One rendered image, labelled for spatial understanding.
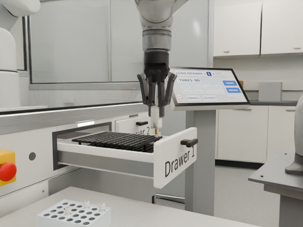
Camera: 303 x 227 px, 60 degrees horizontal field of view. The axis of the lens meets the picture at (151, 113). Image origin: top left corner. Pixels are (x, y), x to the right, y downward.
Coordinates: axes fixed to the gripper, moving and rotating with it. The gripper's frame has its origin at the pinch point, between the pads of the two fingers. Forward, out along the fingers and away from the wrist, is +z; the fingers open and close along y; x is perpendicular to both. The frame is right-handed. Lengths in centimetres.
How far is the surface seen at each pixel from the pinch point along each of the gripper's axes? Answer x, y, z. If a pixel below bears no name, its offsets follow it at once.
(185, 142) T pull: 7.7, -12.5, 5.4
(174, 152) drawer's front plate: 12.1, -10.9, 7.4
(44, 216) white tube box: 39.1, 6.0, 16.6
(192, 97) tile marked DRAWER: -73, 11, -4
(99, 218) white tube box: 34.6, -4.0, 16.8
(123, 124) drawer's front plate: -13.8, 21.1, 5.1
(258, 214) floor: -158, -22, 96
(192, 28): -155, 38, -63
